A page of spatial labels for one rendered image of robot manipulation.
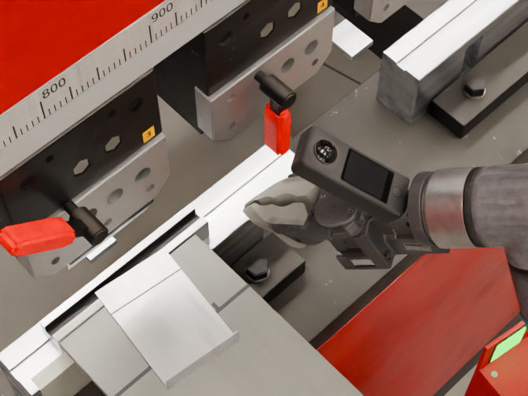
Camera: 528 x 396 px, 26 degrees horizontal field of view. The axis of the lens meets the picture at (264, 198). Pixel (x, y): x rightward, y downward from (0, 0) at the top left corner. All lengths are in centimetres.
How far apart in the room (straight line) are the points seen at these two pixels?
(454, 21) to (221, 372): 54
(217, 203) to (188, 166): 118
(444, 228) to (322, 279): 29
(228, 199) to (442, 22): 35
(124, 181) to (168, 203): 143
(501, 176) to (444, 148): 38
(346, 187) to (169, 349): 24
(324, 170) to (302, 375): 21
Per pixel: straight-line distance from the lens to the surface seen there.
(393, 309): 145
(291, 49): 102
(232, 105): 100
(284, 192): 116
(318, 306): 129
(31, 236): 86
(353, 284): 131
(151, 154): 96
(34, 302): 231
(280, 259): 129
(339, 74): 257
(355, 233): 111
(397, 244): 113
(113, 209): 98
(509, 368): 140
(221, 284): 117
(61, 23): 78
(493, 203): 103
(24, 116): 82
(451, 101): 142
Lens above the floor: 204
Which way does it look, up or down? 59 degrees down
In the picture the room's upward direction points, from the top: straight up
